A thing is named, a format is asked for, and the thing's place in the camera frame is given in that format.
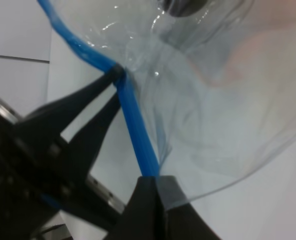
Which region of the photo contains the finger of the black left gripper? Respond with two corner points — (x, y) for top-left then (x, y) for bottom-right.
(17, 64), (125, 140)

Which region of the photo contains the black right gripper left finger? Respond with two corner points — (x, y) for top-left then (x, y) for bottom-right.
(105, 176), (166, 240)

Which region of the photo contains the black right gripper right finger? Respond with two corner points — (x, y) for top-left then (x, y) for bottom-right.
(156, 175), (219, 240)

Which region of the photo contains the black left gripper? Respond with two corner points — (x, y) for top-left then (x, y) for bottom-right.
(0, 94), (125, 240)

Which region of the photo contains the clear zip bag blue seal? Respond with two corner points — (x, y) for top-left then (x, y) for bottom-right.
(39, 0), (296, 202)

